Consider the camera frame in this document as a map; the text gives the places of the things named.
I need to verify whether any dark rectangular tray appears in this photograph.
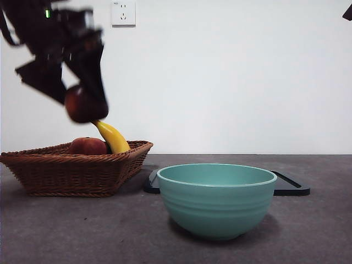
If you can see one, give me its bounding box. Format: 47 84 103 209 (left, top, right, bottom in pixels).
142 168 311 196

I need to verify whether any red yellow apple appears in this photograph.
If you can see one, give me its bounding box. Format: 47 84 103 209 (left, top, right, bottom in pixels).
68 136 108 155

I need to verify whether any yellow banana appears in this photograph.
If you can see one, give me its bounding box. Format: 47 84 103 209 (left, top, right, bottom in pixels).
92 119 131 154

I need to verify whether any teal ribbed bowl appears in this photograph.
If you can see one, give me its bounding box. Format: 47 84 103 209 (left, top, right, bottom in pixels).
156 163 278 242

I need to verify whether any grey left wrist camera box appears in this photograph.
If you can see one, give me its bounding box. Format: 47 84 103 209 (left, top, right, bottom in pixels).
54 9 94 30

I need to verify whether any brown wicker basket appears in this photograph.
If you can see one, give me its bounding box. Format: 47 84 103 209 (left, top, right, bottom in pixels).
0 140 154 198

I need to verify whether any white wall socket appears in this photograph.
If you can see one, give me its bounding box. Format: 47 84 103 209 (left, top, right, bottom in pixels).
111 1 136 28

